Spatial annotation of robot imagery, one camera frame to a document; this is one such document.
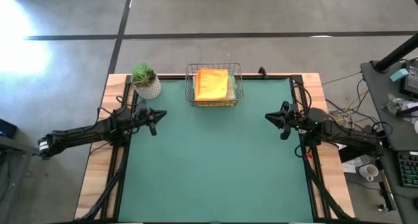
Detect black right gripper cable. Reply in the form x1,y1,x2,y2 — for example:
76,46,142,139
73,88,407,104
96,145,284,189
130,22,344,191
292,82,314,116

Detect white mug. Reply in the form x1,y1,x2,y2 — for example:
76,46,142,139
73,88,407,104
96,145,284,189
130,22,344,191
359,164,379,182

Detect backlit keyboard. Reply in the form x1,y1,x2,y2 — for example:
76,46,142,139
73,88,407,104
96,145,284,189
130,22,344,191
396,150,418,189

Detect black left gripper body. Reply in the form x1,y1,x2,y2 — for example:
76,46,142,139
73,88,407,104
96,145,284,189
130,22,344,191
130,99,157,127

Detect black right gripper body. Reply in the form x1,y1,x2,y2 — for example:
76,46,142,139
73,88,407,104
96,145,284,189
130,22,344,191
280,101,306,132

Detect grey metal cart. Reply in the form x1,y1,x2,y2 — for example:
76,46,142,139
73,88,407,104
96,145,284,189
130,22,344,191
0,135,53,224

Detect orange microfiber towel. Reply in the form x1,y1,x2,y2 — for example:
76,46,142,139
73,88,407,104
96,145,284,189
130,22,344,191
195,100,236,108
194,67,230,102

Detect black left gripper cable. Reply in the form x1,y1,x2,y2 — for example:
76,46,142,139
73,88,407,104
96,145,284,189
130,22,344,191
96,95,138,124

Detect crumpled plastic bag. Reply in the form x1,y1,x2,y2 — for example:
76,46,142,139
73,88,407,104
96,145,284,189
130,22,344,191
381,93,418,125

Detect light green microfiber towel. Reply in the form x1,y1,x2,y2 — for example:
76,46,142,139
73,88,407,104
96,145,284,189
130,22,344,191
226,71,237,101

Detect black desk support bar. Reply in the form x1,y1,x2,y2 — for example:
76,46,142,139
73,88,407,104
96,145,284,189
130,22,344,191
338,129,391,163

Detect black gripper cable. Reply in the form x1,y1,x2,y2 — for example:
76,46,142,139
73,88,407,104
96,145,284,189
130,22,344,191
96,95,138,124
292,82,314,116

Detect potted plant patterned white pot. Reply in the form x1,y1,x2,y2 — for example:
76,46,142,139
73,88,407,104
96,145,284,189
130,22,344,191
131,62,163,100

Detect black support strut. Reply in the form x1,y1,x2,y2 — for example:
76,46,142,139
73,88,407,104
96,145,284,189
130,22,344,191
78,165,127,222
300,148,353,223

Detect light blue box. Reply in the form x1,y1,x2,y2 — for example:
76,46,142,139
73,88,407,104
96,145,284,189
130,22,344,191
389,68,410,83

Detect white papers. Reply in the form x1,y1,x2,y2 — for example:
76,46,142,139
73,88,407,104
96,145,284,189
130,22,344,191
336,142,372,174

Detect black device blue light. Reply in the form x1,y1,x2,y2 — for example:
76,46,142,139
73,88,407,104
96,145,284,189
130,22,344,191
0,118,19,140

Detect black pole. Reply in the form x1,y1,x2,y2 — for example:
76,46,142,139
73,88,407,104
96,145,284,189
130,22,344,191
374,33,418,73

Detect black wire basket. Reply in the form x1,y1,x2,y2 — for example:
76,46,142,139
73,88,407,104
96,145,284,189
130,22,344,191
185,62,244,108

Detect black table frame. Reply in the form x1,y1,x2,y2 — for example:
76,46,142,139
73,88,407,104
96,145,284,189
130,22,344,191
100,73,329,224

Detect tangled floor cables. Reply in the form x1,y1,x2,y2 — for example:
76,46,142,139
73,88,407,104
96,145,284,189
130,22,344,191
321,70,394,140

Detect dark grey side desk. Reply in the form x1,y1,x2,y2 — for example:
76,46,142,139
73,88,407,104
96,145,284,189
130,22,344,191
360,59,418,224

